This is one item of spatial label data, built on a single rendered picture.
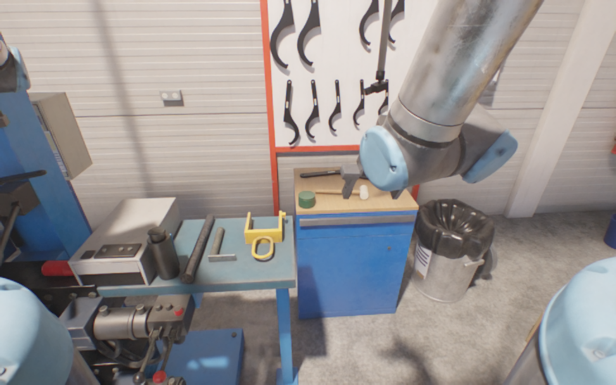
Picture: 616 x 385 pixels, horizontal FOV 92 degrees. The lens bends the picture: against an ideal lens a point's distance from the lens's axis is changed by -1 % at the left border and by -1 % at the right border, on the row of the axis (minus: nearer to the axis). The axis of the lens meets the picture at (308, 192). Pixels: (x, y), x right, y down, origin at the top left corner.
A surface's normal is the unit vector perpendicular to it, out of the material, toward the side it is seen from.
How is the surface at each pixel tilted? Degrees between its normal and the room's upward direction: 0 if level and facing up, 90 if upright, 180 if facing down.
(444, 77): 102
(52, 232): 90
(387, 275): 90
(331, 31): 90
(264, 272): 0
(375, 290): 90
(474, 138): 57
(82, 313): 0
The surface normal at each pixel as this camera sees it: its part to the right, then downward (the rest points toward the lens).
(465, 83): -0.09, 0.75
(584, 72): 0.07, 0.50
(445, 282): -0.27, 0.53
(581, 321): -0.77, -0.62
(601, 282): -0.07, -0.84
